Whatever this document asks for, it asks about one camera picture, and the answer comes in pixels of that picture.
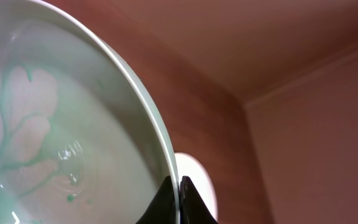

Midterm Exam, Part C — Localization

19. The white plate tray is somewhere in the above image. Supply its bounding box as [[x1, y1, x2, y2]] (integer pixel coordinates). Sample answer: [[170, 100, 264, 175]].
[[0, 1, 180, 223]]

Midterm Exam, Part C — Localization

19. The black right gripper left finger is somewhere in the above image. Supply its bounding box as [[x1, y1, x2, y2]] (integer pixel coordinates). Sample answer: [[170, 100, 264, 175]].
[[136, 176, 176, 224]]

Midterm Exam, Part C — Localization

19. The white plate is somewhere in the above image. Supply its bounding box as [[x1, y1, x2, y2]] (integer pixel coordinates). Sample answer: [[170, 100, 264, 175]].
[[175, 152, 218, 221]]

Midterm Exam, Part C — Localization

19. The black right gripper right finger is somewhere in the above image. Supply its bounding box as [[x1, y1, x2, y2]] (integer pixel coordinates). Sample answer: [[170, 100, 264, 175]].
[[180, 176, 218, 224]]

